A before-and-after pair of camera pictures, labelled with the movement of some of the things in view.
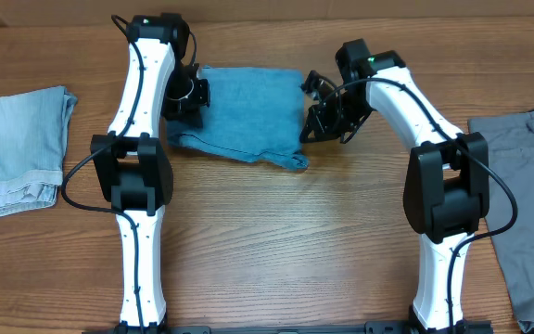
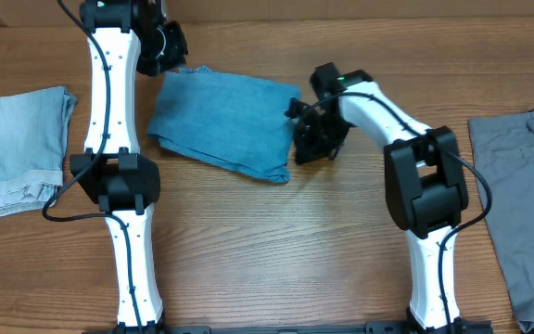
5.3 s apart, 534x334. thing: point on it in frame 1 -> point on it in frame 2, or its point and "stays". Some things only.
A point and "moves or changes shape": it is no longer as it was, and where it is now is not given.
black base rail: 371,327 stays
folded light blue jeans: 18,145 stays
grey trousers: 527,149 stays
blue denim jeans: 253,112 moves or changes shape
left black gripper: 184,113 -> 176,35
